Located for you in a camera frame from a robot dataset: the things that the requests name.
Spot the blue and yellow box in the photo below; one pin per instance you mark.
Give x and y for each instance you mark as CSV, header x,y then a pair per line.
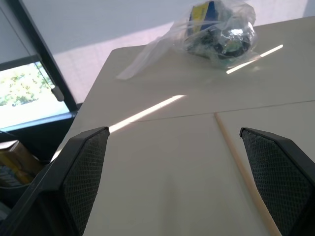
x,y
203,14

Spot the beige wooden chopstick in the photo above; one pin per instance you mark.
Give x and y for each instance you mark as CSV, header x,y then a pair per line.
x,y
242,169

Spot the black window frame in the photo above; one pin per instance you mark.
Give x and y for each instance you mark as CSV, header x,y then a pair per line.
x,y
49,64

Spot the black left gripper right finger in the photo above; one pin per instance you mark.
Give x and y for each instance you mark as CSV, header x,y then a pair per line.
x,y
278,182

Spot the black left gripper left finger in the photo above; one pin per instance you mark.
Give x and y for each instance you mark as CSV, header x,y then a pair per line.
x,y
73,177

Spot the shiny foil packet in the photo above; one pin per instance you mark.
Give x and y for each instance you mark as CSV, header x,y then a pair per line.
x,y
232,37

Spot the yellow cardboard box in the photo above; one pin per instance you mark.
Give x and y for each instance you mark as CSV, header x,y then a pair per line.
x,y
18,162

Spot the clear plastic bag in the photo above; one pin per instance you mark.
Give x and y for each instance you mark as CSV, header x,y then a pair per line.
x,y
197,39

